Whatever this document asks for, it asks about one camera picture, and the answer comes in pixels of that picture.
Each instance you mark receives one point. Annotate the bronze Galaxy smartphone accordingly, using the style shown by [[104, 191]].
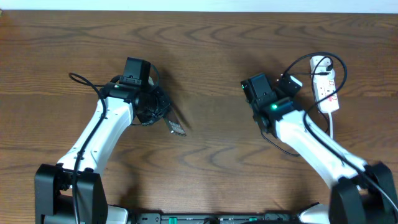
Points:
[[173, 123]]

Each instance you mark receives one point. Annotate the white USB charger adapter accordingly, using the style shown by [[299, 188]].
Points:
[[322, 67]]

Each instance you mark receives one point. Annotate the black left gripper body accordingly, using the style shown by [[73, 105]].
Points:
[[157, 102]]

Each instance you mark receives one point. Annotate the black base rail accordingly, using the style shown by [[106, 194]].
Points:
[[221, 218]]

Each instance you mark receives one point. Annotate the white power strip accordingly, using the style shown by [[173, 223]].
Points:
[[324, 87]]

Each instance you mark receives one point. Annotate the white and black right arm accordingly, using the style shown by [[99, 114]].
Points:
[[360, 192]]

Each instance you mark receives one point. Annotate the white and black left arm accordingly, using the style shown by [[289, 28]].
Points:
[[71, 191]]

